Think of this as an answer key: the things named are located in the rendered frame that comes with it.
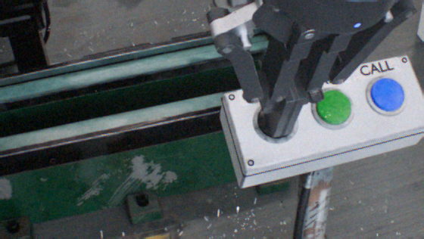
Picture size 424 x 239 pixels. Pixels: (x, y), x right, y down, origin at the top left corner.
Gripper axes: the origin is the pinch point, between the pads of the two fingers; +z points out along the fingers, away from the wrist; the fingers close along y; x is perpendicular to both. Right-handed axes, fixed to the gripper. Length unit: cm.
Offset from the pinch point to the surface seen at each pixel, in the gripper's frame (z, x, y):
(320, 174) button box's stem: 12.6, 3.0, -4.9
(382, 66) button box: 3.9, -2.7, -10.7
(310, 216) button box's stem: 18.5, 5.5, -4.3
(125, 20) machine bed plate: 50, -39, 7
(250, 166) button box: 4.0, 3.2, 2.9
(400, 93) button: 3.2, 0.3, -11.0
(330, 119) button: 3.3, 1.1, -4.3
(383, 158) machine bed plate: 33.9, -2.4, -20.2
